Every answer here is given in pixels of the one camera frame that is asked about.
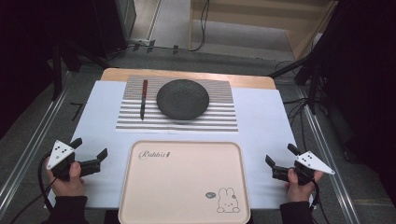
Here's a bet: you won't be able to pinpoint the metal floor rail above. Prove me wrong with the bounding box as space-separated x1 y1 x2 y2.
295 86 362 224
0 88 69 214

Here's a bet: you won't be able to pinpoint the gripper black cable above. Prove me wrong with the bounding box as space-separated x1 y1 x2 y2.
311 178 332 224
8 151 60 224

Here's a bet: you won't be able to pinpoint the white power strip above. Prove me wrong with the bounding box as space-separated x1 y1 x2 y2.
128 37 151 47

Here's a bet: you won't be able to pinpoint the person's right hand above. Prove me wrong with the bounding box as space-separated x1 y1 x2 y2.
285 167 325 203

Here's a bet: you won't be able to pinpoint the wooden table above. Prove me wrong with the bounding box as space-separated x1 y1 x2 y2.
100 67 277 91

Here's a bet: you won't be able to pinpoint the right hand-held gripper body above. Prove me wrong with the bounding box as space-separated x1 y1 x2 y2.
272 150 336 187

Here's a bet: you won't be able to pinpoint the dark cabinet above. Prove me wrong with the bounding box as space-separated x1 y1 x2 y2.
90 0 137 58

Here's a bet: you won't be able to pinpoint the person's left hand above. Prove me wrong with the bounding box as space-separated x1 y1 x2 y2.
45 157 86 198

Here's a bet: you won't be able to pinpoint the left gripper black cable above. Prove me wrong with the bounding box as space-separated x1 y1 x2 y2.
8 151 60 224

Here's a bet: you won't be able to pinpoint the striped placemat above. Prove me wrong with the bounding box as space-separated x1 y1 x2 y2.
115 75 239 133

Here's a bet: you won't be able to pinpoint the white table sheet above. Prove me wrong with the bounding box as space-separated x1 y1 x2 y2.
43 79 315 210

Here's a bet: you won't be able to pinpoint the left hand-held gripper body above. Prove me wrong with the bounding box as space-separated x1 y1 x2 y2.
46 139 102 182

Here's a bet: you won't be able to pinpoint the hanging black cable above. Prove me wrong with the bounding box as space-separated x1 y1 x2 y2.
188 0 210 53

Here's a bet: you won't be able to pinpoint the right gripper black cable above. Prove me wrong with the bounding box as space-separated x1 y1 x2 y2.
311 178 332 224

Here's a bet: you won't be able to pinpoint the knife with red-brown handle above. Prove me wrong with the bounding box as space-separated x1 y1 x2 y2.
139 78 149 121

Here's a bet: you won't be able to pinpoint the dark round plate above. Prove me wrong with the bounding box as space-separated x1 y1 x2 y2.
155 78 210 121

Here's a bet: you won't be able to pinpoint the black floor cables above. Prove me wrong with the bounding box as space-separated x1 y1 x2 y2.
281 96 311 144

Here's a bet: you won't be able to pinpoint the beige tray with rabbit print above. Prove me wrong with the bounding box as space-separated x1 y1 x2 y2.
118 139 252 224

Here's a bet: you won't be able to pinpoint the light wooden frame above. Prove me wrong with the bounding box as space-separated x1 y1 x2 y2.
188 0 340 61

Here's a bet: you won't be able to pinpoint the black stand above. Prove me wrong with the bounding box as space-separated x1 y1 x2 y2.
49 38 111 102
268 50 323 116

